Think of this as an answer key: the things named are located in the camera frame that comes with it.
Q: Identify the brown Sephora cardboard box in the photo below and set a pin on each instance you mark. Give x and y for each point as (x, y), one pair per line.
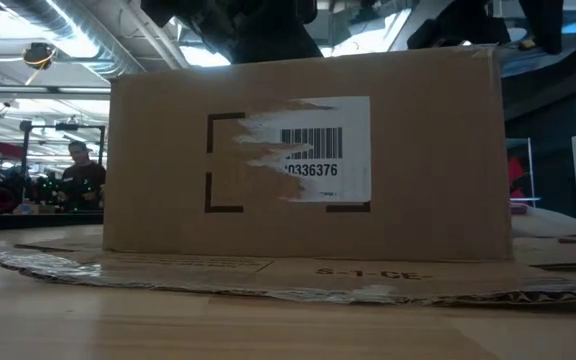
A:
(293, 225)

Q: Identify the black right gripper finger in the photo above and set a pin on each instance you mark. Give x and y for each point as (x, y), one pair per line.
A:
(458, 30)

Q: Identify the red plastic storage bin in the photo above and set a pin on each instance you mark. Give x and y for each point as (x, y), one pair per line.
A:
(515, 175)

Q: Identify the long ceiling light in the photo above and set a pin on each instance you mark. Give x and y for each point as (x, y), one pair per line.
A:
(43, 90)

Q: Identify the black camera gantry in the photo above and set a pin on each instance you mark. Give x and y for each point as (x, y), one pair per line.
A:
(63, 126)

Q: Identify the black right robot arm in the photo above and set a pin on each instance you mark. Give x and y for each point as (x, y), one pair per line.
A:
(543, 22)

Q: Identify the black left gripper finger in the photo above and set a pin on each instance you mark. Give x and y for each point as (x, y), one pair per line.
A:
(278, 47)

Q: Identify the white mesh pouch purple trim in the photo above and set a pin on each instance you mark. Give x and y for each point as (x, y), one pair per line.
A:
(548, 222)

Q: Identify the person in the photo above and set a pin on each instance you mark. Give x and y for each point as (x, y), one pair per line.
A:
(84, 180)

